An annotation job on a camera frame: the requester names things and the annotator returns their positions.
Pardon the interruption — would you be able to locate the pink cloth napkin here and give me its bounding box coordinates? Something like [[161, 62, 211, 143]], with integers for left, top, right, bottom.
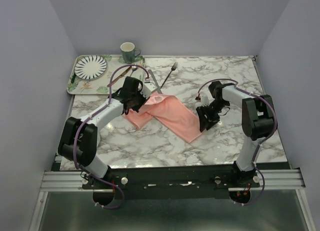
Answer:
[[124, 93, 202, 144]]

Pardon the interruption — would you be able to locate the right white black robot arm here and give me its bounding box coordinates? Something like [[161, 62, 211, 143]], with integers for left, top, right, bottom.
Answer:
[[195, 79, 278, 187]]

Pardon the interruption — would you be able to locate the aluminium rail frame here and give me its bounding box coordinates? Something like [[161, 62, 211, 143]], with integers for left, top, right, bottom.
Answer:
[[29, 155, 316, 231]]

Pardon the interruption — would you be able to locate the silver table knife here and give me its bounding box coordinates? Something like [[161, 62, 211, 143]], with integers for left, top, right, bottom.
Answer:
[[148, 69, 163, 94]]

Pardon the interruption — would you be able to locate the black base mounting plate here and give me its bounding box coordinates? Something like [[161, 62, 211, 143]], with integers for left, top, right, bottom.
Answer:
[[82, 164, 260, 200]]

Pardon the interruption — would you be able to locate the leaf pattern serving tray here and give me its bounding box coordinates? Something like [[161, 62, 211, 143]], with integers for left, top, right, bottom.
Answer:
[[66, 54, 147, 95]]

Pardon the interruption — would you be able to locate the green ceramic mug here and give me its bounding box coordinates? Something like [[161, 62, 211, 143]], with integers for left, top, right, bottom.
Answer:
[[120, 42, 141, 64]]

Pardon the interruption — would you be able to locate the black silver fork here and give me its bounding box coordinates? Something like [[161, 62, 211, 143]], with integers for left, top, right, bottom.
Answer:
[[160, 62, 178, 89]]

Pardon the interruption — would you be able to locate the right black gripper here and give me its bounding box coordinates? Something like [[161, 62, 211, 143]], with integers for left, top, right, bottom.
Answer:
[[195, 100, 229, 132]]

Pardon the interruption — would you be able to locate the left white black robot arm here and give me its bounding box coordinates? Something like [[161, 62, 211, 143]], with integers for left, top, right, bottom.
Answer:
[[57, 76, 156, 189]]

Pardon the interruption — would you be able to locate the silver spoon on tray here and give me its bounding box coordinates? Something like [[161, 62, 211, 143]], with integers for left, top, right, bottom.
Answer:
[[130, 65, 139, 75]]

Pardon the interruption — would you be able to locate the copper knife on tray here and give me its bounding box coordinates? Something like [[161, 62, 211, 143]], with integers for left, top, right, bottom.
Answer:
[[107, 66, 132, 88]]

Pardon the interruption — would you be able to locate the striped white plate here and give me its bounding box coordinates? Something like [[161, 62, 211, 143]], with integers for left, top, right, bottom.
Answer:
[[74, 55, 108, 81]]

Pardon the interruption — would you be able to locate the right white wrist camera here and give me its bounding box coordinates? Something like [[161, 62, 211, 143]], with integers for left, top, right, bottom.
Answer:
[[195, 93, 210, 108]]

